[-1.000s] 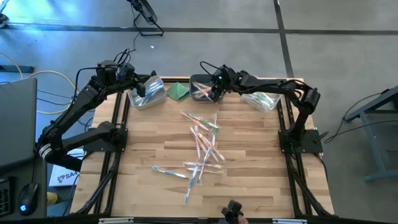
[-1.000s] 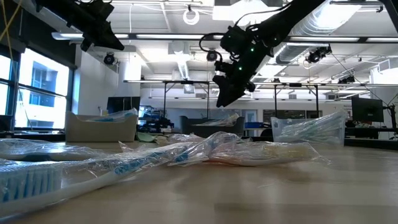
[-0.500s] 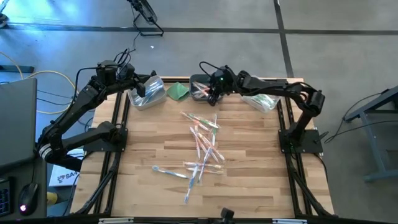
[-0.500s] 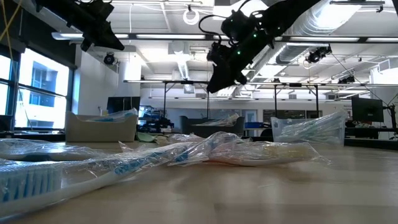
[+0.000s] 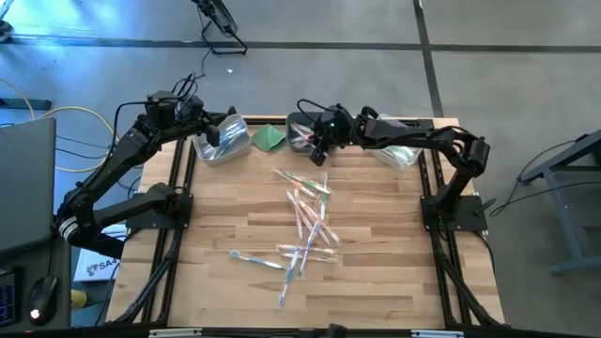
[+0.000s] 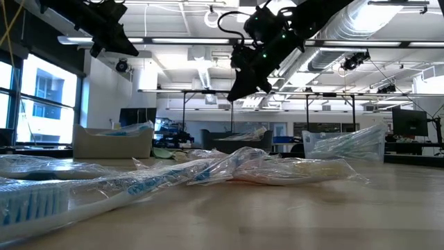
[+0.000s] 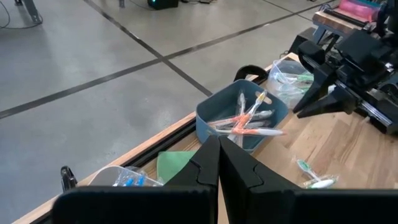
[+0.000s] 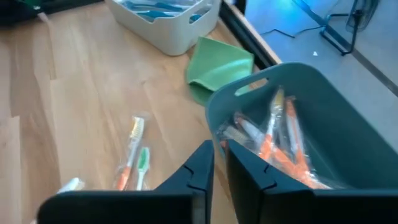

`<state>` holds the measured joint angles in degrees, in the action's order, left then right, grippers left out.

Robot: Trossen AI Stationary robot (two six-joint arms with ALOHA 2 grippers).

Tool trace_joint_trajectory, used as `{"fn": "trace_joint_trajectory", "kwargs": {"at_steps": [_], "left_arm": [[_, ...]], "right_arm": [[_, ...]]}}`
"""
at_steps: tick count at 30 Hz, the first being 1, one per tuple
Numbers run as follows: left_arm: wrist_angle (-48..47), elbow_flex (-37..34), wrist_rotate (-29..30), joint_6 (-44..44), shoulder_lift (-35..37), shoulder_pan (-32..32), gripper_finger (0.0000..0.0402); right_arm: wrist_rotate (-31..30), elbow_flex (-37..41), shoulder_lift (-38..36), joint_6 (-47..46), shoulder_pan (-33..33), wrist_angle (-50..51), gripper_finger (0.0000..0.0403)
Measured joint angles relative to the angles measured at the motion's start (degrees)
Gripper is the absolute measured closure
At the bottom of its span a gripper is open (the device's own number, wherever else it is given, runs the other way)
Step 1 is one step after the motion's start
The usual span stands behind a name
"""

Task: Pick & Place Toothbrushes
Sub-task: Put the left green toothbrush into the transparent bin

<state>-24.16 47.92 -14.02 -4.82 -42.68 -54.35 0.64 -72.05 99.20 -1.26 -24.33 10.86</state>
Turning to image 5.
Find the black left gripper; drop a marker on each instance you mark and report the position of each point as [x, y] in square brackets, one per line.
[197, 115]

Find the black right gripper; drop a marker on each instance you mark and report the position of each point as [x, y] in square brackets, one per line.
[335, 129]

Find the orange toothbrush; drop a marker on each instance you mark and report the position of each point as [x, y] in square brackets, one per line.
[291, 248]
[288, 179]
[310, 257]
[298, 225]
[319, 235]
[300, 127]
[300, 139]
[328, 230]

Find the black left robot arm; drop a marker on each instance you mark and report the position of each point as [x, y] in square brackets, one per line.
[117, 162]

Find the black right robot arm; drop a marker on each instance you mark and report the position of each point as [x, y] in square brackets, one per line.
[413, 136]

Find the translucent white plastic bin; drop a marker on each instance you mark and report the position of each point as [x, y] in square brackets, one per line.
[206, 155]

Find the teal plastic bin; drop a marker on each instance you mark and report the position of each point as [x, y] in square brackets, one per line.
[292, 117]

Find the green folded cloth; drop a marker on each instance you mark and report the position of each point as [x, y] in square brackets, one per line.
[268, 138]

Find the clear plastic bin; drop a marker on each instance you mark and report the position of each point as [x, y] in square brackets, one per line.
[408, 157]

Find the black floor fan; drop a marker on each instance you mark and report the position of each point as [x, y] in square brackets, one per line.
[218, 14]

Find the black diagonal beam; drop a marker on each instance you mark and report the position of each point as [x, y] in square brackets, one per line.
[112, 251]

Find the white cardboard box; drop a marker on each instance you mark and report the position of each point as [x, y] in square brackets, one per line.
[101, 270]

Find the black floor bar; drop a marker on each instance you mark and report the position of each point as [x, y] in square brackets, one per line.
[23, 104]

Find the white label strip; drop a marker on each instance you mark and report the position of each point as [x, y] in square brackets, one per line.
[436, 333]
[174, 332]

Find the dark grey desk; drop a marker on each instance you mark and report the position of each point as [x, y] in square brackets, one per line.
[65, 277]

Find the small yellow object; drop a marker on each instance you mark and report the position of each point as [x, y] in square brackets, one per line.
[79, 300]

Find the person's foot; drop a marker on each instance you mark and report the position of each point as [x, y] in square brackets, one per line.
[4, 32]

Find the black computer mouse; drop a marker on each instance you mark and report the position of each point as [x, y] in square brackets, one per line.
[42, 296]

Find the black backlit keyboard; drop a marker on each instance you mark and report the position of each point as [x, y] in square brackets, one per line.
[7, 300]

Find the grey blue metal stand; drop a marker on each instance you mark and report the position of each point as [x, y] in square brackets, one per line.
[575, 265]

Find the black arch bracket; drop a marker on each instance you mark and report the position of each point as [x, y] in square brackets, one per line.
[370, 112]
[231, 112]

